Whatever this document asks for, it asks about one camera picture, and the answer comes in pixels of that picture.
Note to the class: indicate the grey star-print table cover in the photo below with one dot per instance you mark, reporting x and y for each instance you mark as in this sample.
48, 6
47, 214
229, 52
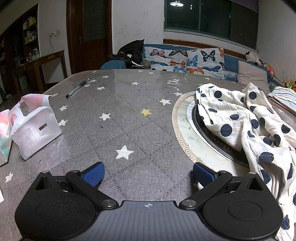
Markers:
138, 97

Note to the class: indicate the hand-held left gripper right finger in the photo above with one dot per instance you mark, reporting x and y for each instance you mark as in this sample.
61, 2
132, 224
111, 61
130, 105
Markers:
203, 174

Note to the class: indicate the white and black plush toy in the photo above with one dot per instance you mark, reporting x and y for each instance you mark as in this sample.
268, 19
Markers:
253, 57

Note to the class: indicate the white wall socket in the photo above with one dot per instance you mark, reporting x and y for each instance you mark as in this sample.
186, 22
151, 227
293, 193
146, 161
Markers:
53, 34

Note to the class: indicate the butterfly print pillow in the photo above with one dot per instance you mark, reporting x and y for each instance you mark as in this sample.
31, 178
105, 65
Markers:
185, 60

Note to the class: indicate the yellow-green toy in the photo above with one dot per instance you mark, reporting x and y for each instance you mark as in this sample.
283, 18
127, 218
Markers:
290, 85

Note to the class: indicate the round built-in table heater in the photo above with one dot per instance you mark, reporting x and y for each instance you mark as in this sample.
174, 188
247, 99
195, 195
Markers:
185, 129

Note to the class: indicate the black pen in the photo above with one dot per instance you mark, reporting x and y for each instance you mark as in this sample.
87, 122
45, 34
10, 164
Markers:
77, 88

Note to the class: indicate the folded striped garment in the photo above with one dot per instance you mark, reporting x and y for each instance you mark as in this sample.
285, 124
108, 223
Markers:
285, 95

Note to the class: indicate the white polka dot pants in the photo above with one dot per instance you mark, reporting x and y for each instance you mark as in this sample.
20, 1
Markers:
245, 120

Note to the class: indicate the wooden desk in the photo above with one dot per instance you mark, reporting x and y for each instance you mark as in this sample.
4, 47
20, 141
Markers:
44, 60

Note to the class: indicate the grey cushion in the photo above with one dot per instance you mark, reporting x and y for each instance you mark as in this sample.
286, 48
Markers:
252, 74

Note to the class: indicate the black bag on sofa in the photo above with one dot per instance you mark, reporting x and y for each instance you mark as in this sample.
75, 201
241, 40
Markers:
129, 53

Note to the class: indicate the green-framed window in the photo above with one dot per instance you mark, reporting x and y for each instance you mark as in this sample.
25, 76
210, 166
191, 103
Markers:
208, 16

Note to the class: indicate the blue sofa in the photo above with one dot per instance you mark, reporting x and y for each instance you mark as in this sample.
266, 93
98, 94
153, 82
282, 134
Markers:
231, 62

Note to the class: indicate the small white paper packet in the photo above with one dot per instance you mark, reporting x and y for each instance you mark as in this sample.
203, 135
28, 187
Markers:
1, 195

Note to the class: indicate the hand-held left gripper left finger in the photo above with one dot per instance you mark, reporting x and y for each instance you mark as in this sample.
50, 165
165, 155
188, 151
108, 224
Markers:
93, 173

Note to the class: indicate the dark wooden shelf cabinet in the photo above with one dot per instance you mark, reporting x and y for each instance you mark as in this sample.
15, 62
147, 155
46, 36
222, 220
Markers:
20, 34

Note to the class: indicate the olive green cloth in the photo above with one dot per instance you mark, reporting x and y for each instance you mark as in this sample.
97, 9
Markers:
146, 64

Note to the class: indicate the orange plush toy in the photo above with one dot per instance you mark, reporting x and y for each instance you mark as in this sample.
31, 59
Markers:
270, 69

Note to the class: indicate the glass jar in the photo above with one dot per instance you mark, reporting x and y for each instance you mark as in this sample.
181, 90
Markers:
34, 55

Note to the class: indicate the brown wooden door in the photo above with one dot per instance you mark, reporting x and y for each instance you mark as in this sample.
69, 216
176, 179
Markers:
92, 34

